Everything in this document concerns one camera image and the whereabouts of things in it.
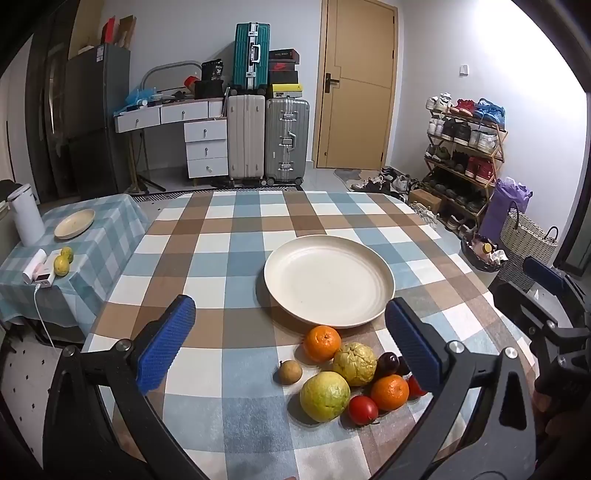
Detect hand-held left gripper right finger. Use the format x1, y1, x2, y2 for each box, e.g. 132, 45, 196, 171
379, 296, 539, 480

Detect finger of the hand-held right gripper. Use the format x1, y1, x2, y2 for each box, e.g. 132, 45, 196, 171
492, 281, 561, 344
523, 257, 591, 319

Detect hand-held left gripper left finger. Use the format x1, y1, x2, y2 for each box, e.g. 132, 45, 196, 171
42, 294, 213, 480

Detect orange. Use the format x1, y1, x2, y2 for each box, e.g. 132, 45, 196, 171
370, 375, 410, 412
303, 325, 342, 363

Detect wrinkled green guava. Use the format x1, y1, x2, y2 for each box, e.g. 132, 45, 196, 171
332, 342, 378, 387

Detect large smooth green guava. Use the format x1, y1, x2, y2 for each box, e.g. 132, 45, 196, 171
300, 372, 352, 423

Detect large cream plate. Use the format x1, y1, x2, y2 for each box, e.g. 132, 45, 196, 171
263, 235, 396, 329

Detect small brown round fruit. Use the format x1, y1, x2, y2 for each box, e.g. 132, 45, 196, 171
278, 360, 304, 384

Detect woven basket bag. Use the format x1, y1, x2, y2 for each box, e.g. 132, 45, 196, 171
499, 208, 561, 292

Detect dark round basket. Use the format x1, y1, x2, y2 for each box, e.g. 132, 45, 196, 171
460, 230, 509, 272

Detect purple bag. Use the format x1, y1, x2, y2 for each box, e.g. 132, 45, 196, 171
477, 177, 533, 244

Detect wooden shoe rack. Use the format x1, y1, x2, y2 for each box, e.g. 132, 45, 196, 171
424, 95, 509, 232

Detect white power bank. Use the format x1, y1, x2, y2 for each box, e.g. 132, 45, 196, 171
36, 249, 64, 287

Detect small cardboard box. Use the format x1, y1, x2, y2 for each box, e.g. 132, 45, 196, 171
408, 188, 445, 214

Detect pale blue checked tablecloth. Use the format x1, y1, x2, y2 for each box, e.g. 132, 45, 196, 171
0, 194, 151, 330

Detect small cream plate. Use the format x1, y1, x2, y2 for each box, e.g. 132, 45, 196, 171
54, 209, 96, 240

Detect white handheld device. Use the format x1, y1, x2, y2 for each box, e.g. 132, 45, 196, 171
22, 248, 48, 284

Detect pile of loose shoes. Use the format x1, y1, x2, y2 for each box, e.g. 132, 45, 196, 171
350, 167, 422, 195

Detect rows of assorted shoes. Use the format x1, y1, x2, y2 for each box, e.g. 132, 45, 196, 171
425, 93, 507, 232

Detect white electric kettle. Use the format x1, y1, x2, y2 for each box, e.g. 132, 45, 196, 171
7, 184, 45, 247

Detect white drawer unit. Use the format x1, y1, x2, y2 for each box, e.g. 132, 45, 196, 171
184, 119, 230, 179

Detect beige suitcase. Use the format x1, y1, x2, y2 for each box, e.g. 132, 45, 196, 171
226, 94, 267, 184

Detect white desk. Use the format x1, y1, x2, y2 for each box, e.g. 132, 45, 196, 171
114, 98, 229, 134

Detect silver suitcase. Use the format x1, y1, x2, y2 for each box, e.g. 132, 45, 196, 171
265, 97, 310, 185

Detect grey refrigerator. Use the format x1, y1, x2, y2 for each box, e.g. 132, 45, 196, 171
65, 44, 131, 198

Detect blue plastic bag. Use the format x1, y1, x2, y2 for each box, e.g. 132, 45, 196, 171
124, 86, 155, 110

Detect wooden door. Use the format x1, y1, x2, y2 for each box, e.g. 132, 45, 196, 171
312, 0, 399, 171

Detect yellow black box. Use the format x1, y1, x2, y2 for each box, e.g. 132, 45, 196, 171
267, 83, 304, 99

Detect teal suitcase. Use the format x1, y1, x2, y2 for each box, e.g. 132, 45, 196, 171
232, 22, 271, 91

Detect brown paper bag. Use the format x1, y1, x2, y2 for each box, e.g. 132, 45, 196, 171
119, 15, 137, 49

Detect white charging cable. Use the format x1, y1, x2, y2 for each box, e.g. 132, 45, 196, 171
33, 284, 62, 354

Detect grey arched mirror frame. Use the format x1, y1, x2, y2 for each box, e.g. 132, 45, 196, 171
141, 60, 204, 92

